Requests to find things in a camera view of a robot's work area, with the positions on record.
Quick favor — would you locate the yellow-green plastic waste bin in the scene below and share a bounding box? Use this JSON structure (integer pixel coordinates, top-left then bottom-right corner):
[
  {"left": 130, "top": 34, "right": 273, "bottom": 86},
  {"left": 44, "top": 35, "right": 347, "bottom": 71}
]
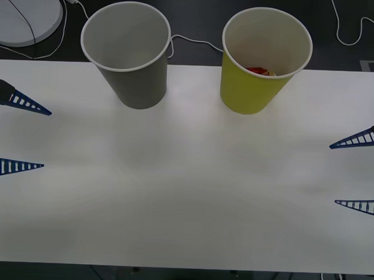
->
[{"left": 219, "top": 6, "right": 315, "bottom": 118}]

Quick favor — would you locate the red drink can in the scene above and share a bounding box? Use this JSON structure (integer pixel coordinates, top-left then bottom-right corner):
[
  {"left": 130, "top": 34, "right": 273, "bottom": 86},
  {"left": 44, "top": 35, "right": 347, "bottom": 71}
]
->
[{"left": 245, "top": 66, "right": 269, "bottom": 76}]

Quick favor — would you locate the grey plastic waste bin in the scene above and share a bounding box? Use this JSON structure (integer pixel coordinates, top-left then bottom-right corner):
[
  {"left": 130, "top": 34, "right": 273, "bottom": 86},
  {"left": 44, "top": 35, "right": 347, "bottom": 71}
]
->
[{"left": 77, "top": 0, "right": 173, "bottom": 111}]

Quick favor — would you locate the thin white looped cable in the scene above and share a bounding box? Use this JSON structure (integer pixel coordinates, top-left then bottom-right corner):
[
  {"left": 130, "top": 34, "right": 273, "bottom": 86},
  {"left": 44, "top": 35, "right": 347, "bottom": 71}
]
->
[{"left": 0, "top": 0, "right": 69, "bottom": 61}]

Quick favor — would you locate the white wavy cable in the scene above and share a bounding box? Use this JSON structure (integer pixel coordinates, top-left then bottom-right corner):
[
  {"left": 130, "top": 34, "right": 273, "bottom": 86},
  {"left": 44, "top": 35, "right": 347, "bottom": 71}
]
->
[{"left": 329, "top": 0, "right": 374, "bottom": 47}]

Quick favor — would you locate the thin black cable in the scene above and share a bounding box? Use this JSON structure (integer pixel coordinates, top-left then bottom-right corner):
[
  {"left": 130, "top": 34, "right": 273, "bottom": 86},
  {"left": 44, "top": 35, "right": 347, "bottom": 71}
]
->
[{"left": 0, "top": 0, "right": 38, "bottom": 59}]

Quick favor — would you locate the white round base plate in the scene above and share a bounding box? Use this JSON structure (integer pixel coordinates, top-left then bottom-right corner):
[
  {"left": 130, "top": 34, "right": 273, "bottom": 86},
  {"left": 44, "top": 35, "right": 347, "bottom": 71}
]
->
[{"left": 0, "top": 0, "right": 64, "bottom": 49}]

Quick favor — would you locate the white power strip cable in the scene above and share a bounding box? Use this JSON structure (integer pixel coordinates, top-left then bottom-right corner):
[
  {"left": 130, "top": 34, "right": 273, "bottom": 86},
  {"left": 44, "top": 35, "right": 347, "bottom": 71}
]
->
[{"left": 72, "top": 0, "right": 226, "bottom": 61}]

